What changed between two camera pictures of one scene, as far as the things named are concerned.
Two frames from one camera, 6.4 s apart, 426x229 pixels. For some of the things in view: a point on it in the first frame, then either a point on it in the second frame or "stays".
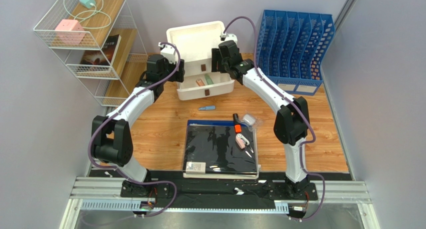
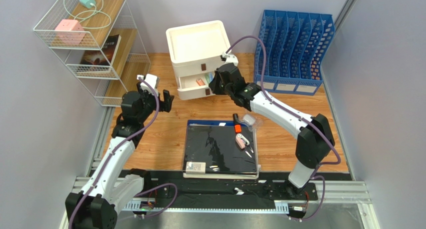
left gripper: x=178 y=76 → x=166 y=105
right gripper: x=216 y=60 → x=219 y=83
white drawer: x=202 y=84 stays
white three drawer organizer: x=194 y=45 stays
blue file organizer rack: x=289 y=48 stays
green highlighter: x=208 y=80 stays
